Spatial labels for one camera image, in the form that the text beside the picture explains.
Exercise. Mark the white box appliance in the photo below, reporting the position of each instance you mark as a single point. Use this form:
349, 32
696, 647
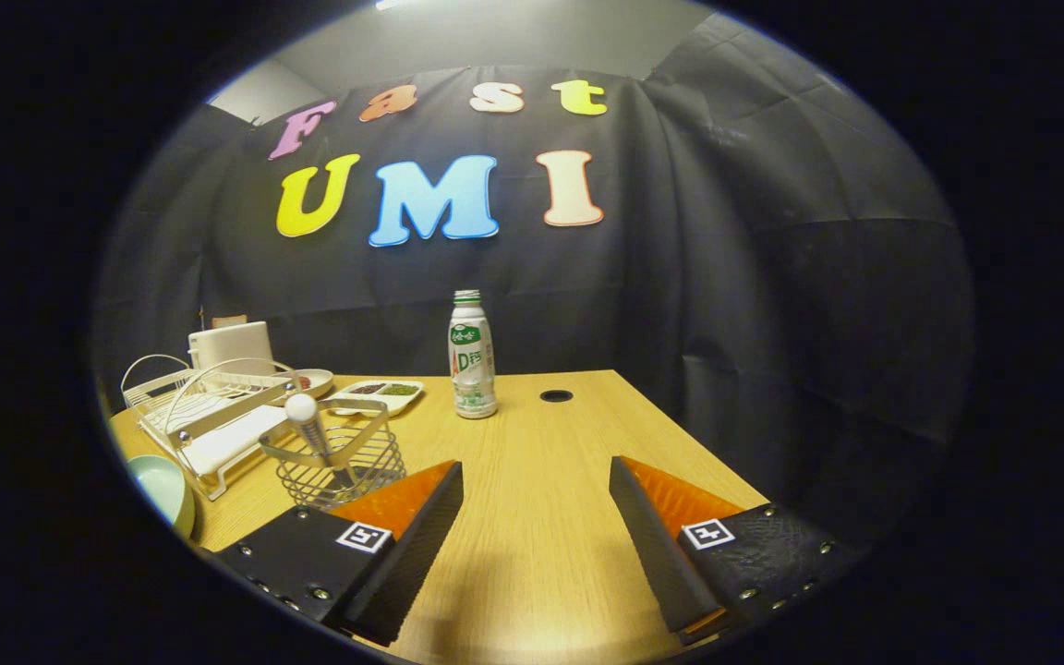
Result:
232, 346

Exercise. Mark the black backdrop cloth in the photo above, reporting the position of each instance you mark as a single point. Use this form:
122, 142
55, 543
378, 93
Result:
726, 305

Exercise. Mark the white bottle with green label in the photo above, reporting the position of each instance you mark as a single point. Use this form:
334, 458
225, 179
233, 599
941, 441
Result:
472, 365

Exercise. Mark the small round white dish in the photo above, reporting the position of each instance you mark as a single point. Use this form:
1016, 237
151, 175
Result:
318, 380

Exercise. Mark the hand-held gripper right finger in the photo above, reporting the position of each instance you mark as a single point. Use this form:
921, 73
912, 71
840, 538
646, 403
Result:
652, 545

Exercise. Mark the pale green plate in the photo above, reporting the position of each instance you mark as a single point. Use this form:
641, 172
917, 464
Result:
167, 489

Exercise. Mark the white compartment snack tray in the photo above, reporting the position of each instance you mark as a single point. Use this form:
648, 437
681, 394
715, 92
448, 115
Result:
375, 392

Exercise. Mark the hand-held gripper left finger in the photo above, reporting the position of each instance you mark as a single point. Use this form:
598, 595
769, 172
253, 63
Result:
407, 554

